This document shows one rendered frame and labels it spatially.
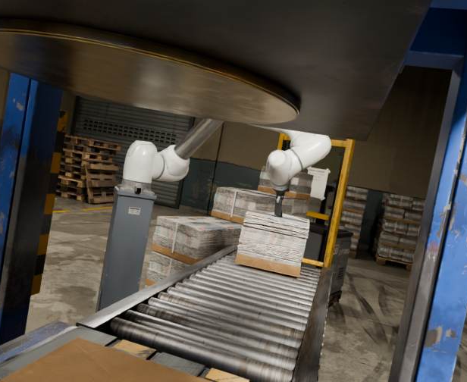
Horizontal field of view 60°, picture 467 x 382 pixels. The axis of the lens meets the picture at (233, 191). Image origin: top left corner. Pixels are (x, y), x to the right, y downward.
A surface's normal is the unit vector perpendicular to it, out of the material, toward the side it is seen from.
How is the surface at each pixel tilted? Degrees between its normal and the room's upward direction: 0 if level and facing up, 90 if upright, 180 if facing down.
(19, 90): 90
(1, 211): 90
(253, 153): 90
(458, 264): 90
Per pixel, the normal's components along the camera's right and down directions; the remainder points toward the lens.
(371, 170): -0.26, 0.00
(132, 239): 0.35, 0.11
